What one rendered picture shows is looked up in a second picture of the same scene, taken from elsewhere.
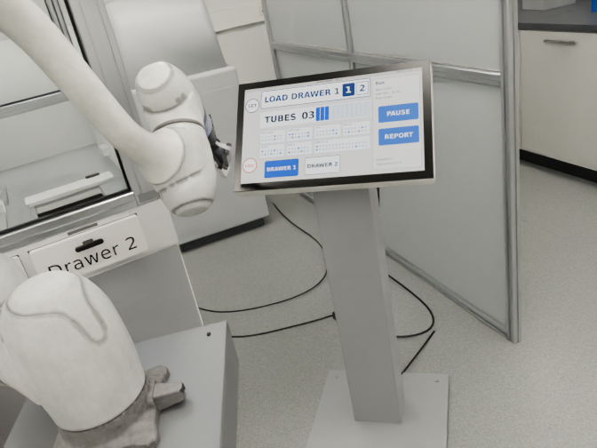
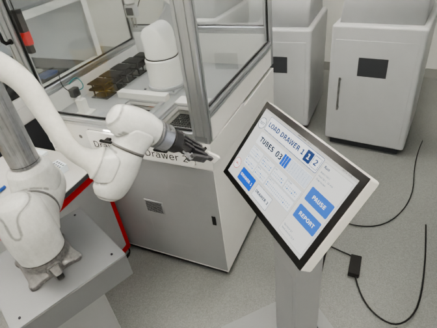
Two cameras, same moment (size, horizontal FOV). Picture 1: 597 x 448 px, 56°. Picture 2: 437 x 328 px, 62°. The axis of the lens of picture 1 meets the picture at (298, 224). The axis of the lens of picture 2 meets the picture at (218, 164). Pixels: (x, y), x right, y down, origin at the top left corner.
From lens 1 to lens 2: 1.03 m
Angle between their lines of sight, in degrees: 45
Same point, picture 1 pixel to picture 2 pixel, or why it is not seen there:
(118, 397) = (26, 262)
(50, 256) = not seen: hidden behind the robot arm
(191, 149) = (105, 170)
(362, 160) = (278, 215)
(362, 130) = (293, 194)
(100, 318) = (20, 230)
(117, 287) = (177, 174)
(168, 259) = (206, 176)
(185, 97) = (126, 133)
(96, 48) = (183, 47)
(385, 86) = (327, 174)
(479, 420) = not seen: outside the picture
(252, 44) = not seen: outside the picture
